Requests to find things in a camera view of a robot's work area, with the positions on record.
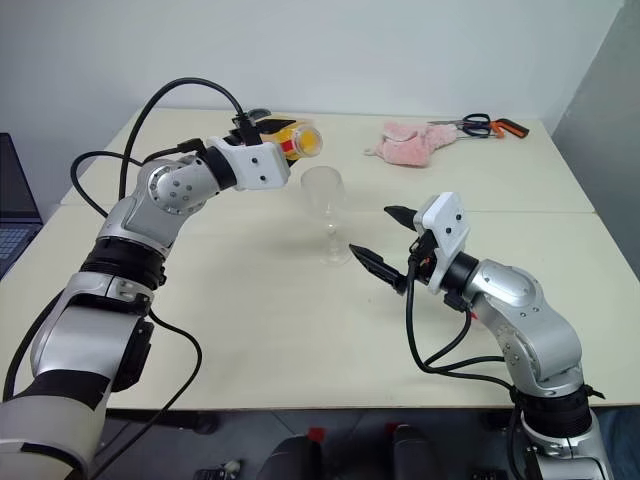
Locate dark laptop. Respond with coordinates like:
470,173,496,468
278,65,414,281
0,132,44,281

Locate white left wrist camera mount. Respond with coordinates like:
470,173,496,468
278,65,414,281
207,135,292,192

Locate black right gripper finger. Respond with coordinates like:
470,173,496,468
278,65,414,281
348,243,408,297
383,204,419,232

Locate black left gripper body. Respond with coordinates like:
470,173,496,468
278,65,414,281
223,127,265,148

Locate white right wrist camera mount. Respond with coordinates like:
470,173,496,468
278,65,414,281
413,191,472,296

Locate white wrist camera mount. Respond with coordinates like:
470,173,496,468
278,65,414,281
413,191,472,296
207,135,292,192

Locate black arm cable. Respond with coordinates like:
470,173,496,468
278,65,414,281
422,304,506,374
2,137,207,401
92,77,261,476
403,249,519,394

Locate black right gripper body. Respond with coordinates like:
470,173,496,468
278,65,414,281
407,228,440,288

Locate clear bottle with orange drink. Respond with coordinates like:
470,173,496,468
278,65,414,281
259,117,326,162

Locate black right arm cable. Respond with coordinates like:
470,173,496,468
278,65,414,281
403,249,519,394
422,304,506,374

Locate black handled scissors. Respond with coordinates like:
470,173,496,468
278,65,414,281
427,112,494,137

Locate dark rounded shape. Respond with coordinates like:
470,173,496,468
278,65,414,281
269,434,321,480
392,424,446,480

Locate pink fluffy cloth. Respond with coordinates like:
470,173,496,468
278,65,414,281
363,119,459,169

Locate orange and black hand tool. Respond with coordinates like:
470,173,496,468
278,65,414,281
489,117,530,140

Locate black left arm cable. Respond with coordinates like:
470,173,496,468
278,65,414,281
2,137,207,401
92,77,261,476

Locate clear wine glass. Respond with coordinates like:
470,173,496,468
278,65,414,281
299,166,351,267

